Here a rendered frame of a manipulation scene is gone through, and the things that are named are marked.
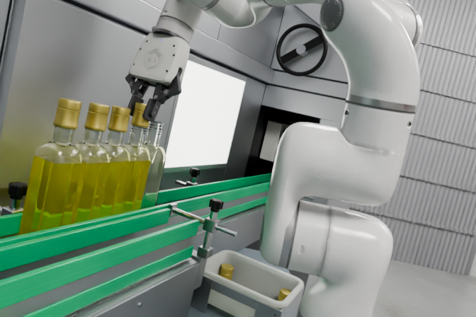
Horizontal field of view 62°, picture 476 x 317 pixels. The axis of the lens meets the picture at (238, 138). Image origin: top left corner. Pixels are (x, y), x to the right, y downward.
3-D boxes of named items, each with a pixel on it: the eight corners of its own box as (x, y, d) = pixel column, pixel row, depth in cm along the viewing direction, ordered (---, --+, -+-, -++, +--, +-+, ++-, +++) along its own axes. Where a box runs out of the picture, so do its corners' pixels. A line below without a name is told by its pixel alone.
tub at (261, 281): (219, 278, 106) (227, 248, 105) (298, 314, 96) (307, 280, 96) (183, 301, 90) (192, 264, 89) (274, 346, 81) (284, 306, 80)
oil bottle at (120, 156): (91, 243, 79) (113, 139, 77) (112, 253, 77) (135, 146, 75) (69, 250, 74) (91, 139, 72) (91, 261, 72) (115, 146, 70)
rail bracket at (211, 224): (167, 236, 91) (179, 184, 90) (231, 264, 84) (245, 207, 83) (159, 239, 88) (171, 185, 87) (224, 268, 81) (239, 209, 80)
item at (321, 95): (304, 117, 234) (343, -36, 227) (369, 131, 218) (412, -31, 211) (261, 105, 170) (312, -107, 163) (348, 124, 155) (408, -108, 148)
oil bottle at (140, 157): (113, 238, 84) (134, 140, 82) (133, 247, 82) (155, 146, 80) (93, 243, 79) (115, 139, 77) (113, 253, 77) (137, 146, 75)
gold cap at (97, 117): (95, 127, 70) (100, 102, 70) (110, 131, 69) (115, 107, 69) (79, 126, 67) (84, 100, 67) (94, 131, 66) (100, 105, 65)
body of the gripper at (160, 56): (142, 21, 79) (121, 72, 78) (184, 27, 75) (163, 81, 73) (162, 40, 86) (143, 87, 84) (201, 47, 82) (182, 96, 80)
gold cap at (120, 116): (116, 128, 76) (121, 105, 75) (130, 132, 74) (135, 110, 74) (103, 127, 72) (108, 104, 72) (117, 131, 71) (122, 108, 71)
